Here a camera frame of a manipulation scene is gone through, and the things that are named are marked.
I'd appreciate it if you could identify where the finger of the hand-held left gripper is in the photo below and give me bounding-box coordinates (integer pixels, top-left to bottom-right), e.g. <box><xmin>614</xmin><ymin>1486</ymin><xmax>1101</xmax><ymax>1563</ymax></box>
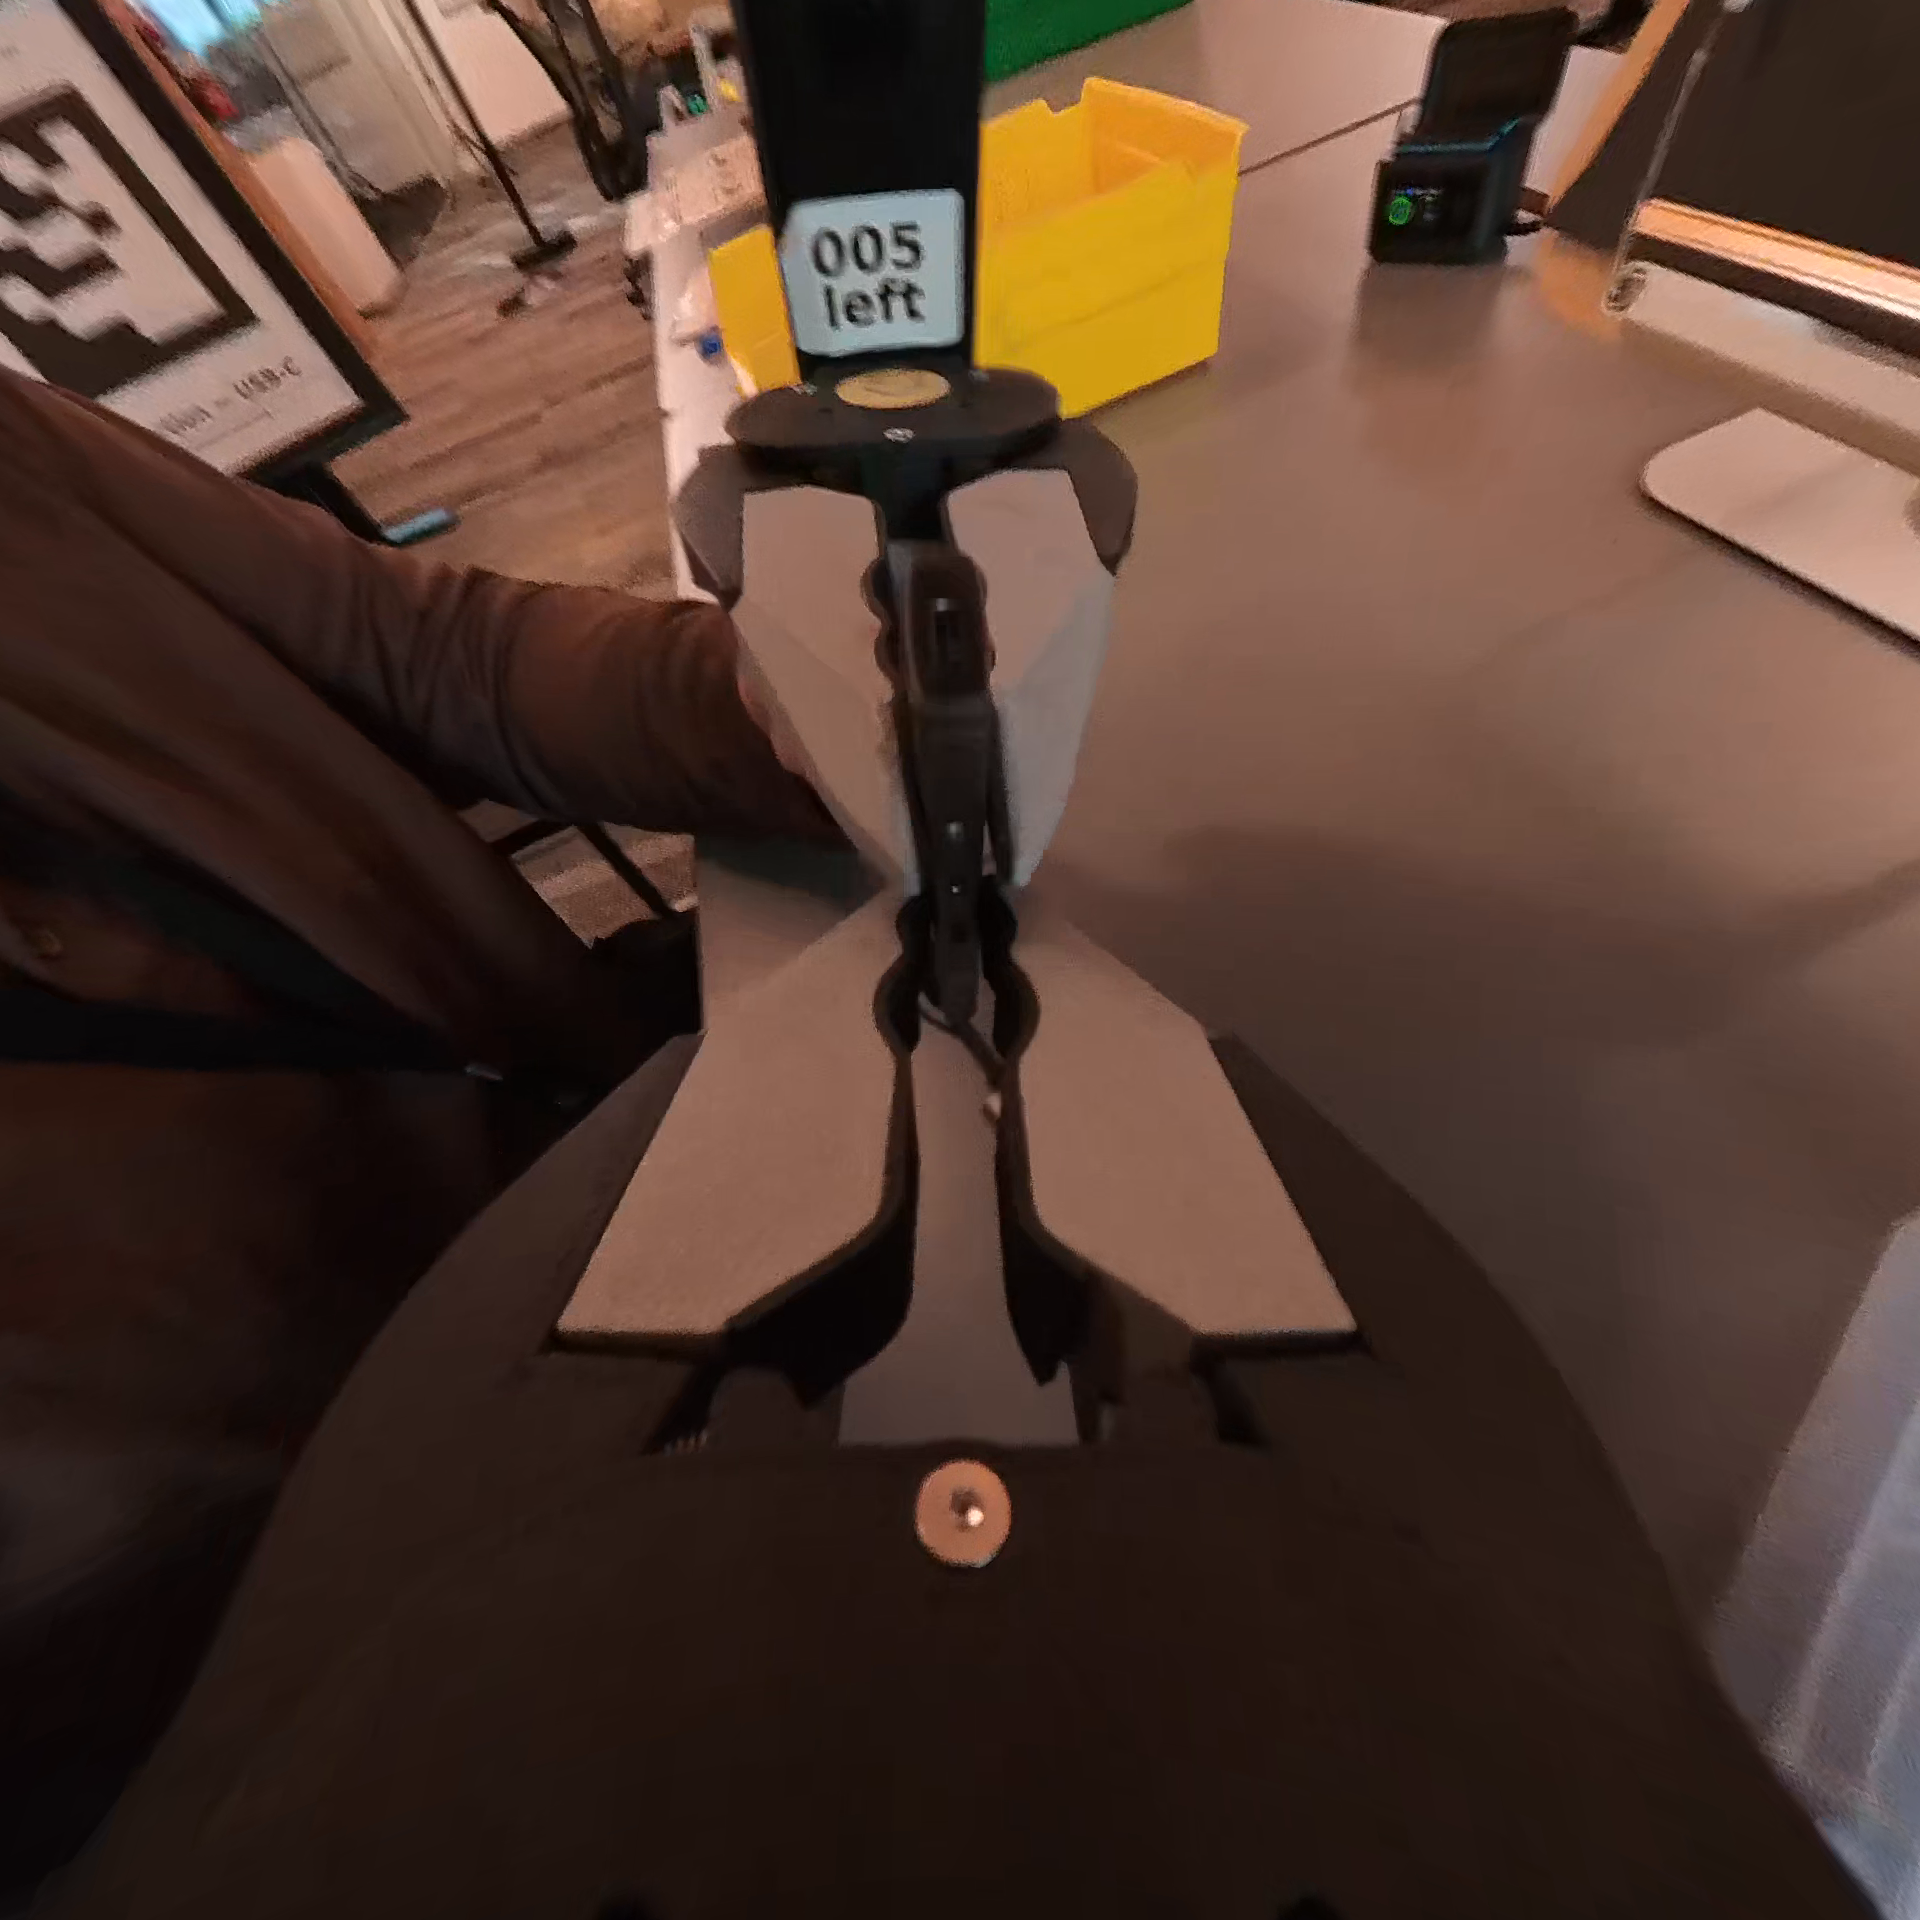
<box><xmin>949</xmin><ymin>477</ymin><xmax>1121</xmax><ymax>893</ymax></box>
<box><xmin>735</xmin><ymin>483</ymin><xmax>914</xmax><ymax>904</ymax></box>

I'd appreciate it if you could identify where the person's left hand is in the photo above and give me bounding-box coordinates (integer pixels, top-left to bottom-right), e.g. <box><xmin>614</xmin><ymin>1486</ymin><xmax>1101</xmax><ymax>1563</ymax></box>
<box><xmin>735</xmin><ymin>656</ymin><xmax>846</xmax><ymax>837</ymax></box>

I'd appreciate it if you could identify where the black charging case with screen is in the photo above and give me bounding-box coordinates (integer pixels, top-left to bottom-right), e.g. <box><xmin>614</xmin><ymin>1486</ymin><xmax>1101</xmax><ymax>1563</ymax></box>
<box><xmin>1365</xmin><ymin>7</ymin><xmax>1578</xmax><ymax>271</ymax></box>

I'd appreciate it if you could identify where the slim grey usb hub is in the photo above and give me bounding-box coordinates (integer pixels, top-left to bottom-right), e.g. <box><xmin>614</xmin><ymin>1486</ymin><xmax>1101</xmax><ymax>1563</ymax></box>
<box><xmin>896</xmin><ymin>550</ymin><xmax>1003</xmax><ymax>1029</ymax></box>

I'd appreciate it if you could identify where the person's torso brown top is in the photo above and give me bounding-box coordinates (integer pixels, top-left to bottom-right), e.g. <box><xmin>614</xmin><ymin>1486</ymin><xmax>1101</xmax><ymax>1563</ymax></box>
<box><xmin>0</xmin><ymin>368</ymin><xmax>705</xmax><ymax>1920</ymax></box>

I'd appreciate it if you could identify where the black seat chair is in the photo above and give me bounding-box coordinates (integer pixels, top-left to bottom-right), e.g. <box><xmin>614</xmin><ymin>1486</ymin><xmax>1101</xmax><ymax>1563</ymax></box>
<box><xmin>490</xmin><ymin>814</ymin><xmax>695</xmax><ymax>934</ymax></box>

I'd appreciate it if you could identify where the green storage bin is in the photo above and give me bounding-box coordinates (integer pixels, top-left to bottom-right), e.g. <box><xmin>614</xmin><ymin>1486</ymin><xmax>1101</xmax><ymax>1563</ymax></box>
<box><xmin>983</xmin><ymin>0</ymin><xmax>1190</xmax><ymax>80</ymax></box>

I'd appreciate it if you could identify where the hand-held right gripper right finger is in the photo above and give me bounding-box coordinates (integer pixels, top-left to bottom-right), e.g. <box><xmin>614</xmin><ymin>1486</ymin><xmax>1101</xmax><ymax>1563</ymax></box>
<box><xmin>983</xmin><ymin>891</ymin><xmax>1361</xmax><ymax>1389</ymax></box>

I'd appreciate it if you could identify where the framed printed sign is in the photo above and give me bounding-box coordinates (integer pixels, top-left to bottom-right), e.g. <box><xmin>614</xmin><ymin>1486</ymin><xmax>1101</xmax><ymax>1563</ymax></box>
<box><xmin>0</xmin><ymin>0</ymin><xmax>409</xmax><ymax>485</ymax></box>

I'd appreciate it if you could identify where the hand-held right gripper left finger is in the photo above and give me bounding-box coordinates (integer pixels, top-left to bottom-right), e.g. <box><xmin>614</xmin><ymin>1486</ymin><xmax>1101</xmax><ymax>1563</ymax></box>
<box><xmin>557</xmin><ymin>891</ymin><xmax>921</xmax><ymax>1407</ymax></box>

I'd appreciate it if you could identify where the long black hub cable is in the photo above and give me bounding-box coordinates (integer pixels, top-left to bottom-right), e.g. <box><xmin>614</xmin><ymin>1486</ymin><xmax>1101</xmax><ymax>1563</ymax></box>
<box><xmin>929</xmin><ymin>1001</ymin><xmax>1010</xmax><ymax>1126</ymax></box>

